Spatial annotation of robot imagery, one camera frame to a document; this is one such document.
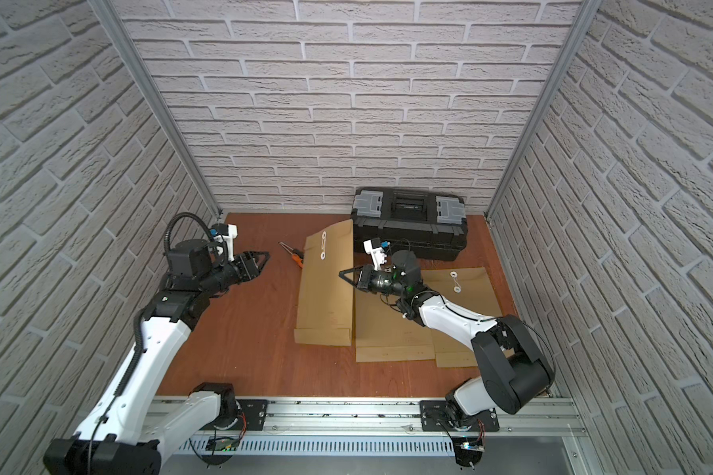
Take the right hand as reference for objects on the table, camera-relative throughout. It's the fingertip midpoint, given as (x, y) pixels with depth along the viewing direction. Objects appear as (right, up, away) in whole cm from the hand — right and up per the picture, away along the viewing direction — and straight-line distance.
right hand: (343, 275), depth 77 cm
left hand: (-19, +7, -3) cm, 20 cm away
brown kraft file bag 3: (+42, -7, +21) cm, 47 cm away
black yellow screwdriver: (-18, +5, +28) cm, 34 cm away
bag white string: (-7, +8, +8) cm, 13 cm away
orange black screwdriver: (-19, +4, +27) cm, 33 cm away
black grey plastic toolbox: (+28, +15, +17) cm, 36 cm away
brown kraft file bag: (-5, -9, +4) cm, 11 cm away
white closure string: (+37, -7, +20) cm, 43 cm away
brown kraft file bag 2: (+12, -20, +13) cm, 26 cm away
